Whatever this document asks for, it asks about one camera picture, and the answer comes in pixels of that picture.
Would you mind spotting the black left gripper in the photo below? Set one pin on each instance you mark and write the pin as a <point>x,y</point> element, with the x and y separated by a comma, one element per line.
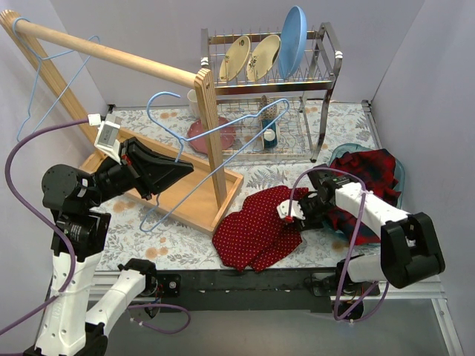
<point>134,167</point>

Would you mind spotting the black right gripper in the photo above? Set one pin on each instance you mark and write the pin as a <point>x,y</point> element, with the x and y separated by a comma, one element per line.
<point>303,209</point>

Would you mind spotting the red polka dot skirt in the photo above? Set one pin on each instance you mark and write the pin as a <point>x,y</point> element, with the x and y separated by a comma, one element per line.
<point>256,236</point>

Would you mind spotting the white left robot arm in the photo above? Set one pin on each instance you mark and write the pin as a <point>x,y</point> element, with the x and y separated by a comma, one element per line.
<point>68,326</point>

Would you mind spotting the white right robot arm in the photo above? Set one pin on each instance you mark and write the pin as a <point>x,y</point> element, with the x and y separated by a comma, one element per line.
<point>409,247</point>

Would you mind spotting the blue hanger on rod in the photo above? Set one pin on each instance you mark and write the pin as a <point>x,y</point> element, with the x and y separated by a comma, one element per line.
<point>47,71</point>

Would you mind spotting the red plaid garment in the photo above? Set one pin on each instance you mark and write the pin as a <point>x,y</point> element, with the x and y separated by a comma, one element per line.
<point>367,185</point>

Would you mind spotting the floral table mat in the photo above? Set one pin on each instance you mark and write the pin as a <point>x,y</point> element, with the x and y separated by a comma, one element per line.
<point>135,232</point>

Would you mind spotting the pink dotted plate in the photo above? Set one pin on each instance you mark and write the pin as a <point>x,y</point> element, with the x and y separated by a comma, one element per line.
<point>197,139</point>

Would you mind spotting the white cup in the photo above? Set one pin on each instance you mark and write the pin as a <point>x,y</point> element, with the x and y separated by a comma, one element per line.
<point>193,104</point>

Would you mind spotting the teal transparent plastic basin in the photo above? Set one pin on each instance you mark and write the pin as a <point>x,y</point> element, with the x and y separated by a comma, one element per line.
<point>371,159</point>

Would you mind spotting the stainless steel dish rack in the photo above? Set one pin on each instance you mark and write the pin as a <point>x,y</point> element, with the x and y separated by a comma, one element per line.
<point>274,92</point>

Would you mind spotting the cream floral plate left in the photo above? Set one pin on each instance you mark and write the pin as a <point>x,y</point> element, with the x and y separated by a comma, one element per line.
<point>234,59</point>

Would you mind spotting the cream floral plate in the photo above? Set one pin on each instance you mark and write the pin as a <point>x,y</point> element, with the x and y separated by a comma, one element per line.
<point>263,58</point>
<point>234,59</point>

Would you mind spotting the cream floral plate right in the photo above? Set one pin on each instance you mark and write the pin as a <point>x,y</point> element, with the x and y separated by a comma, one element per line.
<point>263,58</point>

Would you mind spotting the blue plate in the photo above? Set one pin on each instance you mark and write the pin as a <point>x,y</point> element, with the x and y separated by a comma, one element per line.
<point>293,42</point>

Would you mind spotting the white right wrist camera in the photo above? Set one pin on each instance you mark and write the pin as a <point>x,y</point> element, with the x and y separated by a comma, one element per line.
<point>290,211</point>

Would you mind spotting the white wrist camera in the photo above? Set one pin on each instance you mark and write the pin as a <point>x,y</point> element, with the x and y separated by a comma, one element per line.
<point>106,139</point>
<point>290,211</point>

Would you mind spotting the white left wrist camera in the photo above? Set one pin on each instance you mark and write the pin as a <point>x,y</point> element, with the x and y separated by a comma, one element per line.
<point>106,139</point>

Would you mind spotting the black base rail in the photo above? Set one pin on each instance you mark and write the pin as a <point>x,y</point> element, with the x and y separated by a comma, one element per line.
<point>225,290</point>

